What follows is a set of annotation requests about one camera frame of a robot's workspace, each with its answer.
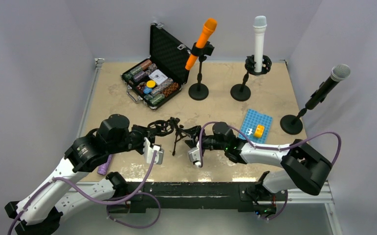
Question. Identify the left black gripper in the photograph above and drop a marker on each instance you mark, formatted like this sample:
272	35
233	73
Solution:
143	131

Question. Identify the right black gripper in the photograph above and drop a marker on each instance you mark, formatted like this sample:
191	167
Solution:
194	131

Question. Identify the black tripod shock mount stand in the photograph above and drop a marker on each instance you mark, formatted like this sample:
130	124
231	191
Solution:
172	126

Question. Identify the black round base clip stand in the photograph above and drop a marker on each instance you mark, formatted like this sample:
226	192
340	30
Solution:
200	91

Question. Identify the purple glitter microphone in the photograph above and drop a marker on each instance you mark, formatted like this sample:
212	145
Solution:
103	168

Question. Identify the orange microphone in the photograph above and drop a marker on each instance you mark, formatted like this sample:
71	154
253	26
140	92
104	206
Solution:
208	29

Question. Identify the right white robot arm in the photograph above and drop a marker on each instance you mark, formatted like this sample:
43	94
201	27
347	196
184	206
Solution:
301	165

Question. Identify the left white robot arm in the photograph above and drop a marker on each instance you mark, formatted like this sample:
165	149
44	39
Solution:
58	197

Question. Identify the black stand at right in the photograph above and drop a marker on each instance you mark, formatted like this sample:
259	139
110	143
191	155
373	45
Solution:
292	124

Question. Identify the white microphone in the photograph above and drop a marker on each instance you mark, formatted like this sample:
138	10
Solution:
259	26

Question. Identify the black microphone silver grille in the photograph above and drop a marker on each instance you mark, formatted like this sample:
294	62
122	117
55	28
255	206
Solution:
338	73

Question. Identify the yellow round chip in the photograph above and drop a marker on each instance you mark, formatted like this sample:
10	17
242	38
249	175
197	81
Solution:
151	84

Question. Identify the black poker chip case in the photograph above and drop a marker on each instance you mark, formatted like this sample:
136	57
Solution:
169	55

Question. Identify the white card deck box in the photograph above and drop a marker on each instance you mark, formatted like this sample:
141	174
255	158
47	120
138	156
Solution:
158	77

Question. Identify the blue lego baseplate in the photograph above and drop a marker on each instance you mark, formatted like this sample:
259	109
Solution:
250	123

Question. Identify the orange lego brick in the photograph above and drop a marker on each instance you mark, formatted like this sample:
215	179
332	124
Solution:
259	131

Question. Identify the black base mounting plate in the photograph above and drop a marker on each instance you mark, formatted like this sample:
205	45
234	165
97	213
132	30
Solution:
240	196

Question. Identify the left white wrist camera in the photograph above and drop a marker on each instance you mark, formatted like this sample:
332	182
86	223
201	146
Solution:
152	152

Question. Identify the black shock mount round stand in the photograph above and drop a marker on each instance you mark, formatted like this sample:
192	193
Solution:
241	92

